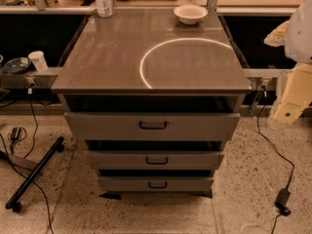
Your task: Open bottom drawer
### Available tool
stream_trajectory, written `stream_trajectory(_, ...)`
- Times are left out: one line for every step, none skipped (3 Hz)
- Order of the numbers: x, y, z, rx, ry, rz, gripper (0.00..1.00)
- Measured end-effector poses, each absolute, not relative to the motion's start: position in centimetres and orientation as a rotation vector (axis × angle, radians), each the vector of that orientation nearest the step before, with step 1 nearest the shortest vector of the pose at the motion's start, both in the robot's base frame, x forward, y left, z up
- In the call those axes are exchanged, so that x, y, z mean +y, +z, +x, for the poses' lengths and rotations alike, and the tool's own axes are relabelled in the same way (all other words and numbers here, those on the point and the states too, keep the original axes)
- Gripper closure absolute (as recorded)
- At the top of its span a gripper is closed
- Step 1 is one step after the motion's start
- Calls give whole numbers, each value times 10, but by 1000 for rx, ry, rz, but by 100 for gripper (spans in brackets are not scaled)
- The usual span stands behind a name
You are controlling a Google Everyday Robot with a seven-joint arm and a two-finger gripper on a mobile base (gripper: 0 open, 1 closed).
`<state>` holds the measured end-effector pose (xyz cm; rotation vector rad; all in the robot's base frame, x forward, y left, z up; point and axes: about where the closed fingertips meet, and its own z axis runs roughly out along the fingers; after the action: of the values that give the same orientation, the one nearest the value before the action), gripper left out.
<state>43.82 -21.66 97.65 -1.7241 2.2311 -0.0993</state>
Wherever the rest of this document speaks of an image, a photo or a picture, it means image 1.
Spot white bowl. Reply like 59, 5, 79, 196
174, 4, 208, 25

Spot white paper cup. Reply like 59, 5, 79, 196
28, 51, 48, 71

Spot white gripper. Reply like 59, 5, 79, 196
264, 0, 312, 125

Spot black cable right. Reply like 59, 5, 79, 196
255, 85, 296, 234

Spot grey drawer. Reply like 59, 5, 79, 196
64, 112, 240, 141
98, 176, 214, 192
85, 151, 223, 171

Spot black cable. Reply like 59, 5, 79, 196
0, 87, 55, 234
255, 85, 296, 234

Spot grey top drawer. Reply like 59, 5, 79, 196
64, 112, 240, 141

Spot grey middle drawer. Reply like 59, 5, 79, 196
85, 151, 223, 171

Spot grey drawer cabinet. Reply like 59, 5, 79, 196
51, 6, 254, 200

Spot black cable left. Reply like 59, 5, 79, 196
0, 87, 55, 234

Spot grey bottom drawer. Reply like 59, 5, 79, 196
98, 176, 214, 192

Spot black bar with wheels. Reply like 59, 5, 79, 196
5, 136, 64, 213

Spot black adapter left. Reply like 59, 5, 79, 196
10, 127, 20, 142

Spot black power adapter right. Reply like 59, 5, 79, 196
275, 188, 291, 216

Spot dark blue plate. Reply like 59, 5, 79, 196
3, 58, 31, 74

